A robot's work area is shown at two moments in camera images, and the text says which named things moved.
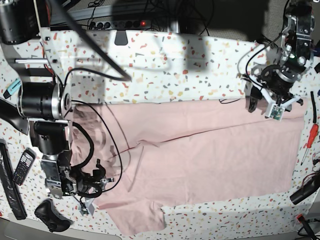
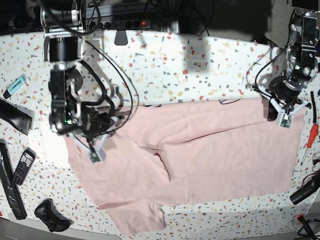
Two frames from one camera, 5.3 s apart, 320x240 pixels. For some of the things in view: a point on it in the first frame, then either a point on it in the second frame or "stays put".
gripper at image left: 74,180 → 94,123
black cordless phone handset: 24,166 stays put
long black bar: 8,179 stays put
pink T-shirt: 160,153 stays put
